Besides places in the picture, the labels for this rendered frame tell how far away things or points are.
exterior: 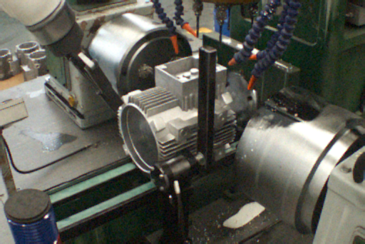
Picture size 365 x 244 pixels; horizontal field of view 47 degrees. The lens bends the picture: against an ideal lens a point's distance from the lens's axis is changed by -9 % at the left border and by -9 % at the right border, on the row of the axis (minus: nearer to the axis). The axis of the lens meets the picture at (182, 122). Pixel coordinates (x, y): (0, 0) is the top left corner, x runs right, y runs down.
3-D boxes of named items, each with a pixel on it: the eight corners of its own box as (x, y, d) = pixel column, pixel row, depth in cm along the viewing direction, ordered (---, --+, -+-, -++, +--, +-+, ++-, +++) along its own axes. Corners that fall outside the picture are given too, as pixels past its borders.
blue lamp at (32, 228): (46, 212, 55) (40, 185, 53) (67, 240, 51) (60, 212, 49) (7, 229, 52) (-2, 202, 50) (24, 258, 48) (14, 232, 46)
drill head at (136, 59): (134, 64, 156) (132, -4, 143) (202, 105, 131) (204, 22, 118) (70, 85, 143) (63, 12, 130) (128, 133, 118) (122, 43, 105)
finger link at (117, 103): (106, 80, 93) (108, 82, 93) (122, 101, 98) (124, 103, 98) (96, 90, 93) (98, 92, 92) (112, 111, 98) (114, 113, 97)
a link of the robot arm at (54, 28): (52, -11, 81) (67, 11, 85) (17, 21, 79) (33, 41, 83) (70, -3, 75) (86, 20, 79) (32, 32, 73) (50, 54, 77)
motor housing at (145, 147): (185, 128, 119) (186, 61, 109) (234, 163, 106) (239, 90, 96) (119, 155, 109) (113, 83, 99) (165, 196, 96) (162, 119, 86)
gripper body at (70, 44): (82, 21, 79) (106, 55, 85) (64, 13, 85) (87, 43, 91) (52, 50, 77) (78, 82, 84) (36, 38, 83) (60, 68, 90)
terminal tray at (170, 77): (197, 80, 108) (197, 53, 105) (226, 98, 101) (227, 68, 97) (155, 95, 102) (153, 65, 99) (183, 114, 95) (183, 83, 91)
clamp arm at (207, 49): (205, 158, 95) (209, 43, 82) (214, 165, 93) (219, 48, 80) (192, 165, 93) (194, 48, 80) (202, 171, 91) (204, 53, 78)
